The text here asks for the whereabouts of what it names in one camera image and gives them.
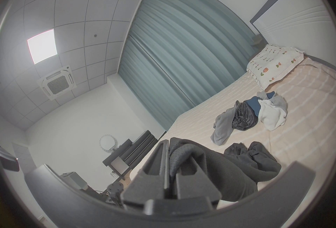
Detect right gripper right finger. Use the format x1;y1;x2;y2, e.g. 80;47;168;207
174;156;221;201

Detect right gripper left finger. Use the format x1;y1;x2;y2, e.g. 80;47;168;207
121;140;171;202

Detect black T-shirt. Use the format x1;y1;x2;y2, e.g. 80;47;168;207
169;137;282;201

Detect grey shorts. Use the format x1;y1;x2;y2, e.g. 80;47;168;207
211;106;238;146

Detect black glossy garment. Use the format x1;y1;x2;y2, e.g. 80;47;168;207
232;100;259;131

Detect blue-green curtain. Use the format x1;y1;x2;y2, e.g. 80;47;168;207
128;0;260;107
117;35;196;131

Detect dark blue garment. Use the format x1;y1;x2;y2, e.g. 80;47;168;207
247;92;276;115

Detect white garment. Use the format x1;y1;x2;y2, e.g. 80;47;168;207
258;100;288;131

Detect bed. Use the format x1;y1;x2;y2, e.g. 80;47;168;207
129;0;336;209

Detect pale grey garment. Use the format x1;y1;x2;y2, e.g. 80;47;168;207
257;90;288;112

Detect ceiling air conditioner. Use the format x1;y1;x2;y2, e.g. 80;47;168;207
39;65;77;100

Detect white printed pillow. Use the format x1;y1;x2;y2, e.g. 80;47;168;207
246;44;304;91

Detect grey bedside table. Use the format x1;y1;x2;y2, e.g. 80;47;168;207
251;34;264;50

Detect square ceiling light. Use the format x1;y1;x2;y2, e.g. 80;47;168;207
27;29;58;65

